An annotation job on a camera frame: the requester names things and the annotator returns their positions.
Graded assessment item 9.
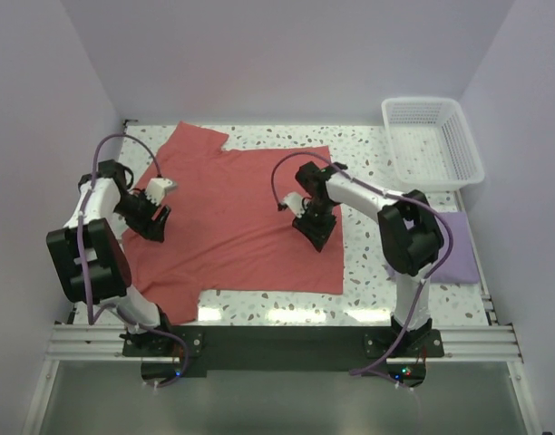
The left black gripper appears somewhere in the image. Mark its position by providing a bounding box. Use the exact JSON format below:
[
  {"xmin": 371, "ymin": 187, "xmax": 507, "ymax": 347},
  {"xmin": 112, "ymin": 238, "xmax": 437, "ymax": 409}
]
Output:
[{"xmin": 113, "ymin": 189, "xmax": 170, "ymax": 243}]

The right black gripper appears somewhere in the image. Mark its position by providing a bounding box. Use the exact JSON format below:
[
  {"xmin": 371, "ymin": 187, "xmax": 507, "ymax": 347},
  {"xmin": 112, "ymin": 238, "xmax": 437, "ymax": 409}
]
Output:
[{"xmin": 294, "ymin": 198, "xmax": 337, "ymax": 251}]

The red t shirt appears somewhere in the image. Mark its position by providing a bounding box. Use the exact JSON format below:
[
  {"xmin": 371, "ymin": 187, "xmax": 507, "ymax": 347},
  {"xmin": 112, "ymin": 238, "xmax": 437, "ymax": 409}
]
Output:
[{"xmin": 123, "ymin": 122, "xmax": 344, "ymax": 324}]

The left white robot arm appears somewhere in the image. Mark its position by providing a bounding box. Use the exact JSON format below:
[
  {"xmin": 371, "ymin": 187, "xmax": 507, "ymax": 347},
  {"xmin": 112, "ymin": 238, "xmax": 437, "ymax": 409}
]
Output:
[{"xmin": 46, "ymin": 159, "xmax": 182, "ymax": 356}]

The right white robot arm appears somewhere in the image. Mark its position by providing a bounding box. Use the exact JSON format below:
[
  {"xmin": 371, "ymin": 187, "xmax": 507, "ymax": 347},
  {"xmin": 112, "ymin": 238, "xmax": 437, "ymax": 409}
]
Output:
[{"xmin": 280, "ymin": 162, "xmax": 444, "ymax": 357}]

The white plastic basket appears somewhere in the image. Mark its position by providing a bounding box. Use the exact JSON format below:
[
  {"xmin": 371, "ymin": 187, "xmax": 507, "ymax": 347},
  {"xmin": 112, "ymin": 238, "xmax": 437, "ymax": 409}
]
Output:
[{"xmin": 381, "ymin": 97, "xmax": 485, "ymax": 192}]

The folded purple t shirt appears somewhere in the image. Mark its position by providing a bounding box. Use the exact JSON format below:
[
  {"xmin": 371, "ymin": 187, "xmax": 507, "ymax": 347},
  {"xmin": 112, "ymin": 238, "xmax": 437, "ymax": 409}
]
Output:
[{"xmin": 385, "ymin": 212, "xmax": 481, "ymax": 285}]

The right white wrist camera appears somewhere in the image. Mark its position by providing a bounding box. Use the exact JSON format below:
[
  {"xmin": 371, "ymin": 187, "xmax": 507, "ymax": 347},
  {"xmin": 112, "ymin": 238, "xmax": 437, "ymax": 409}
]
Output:
[{"xmin": 277, "ymin": 192, "xmax": 307, "ymax": 218}]

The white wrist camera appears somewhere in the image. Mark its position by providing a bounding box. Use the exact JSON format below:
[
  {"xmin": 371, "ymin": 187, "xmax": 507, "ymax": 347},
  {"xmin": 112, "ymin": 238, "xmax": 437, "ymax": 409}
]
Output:
[
  {"xmin": 144, "ymin": 177, "xmax": 178, "ymax": 205},
  {"xmin": 277, "ymin": 192, "xmax": 307, "ymax": 218}
]

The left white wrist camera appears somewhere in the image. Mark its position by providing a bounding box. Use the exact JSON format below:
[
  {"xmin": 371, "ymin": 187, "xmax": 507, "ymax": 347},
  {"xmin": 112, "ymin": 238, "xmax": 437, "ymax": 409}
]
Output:
[{"xmin": 144, "ymin": 177, "xmax": 178, "ymax": 205}]

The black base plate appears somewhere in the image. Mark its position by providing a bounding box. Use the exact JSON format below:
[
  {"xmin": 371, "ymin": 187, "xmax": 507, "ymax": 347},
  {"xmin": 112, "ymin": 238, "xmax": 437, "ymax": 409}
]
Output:
[{"xmin": 121, "ymin": 325, "xmax": 445, "ymax": 382}]

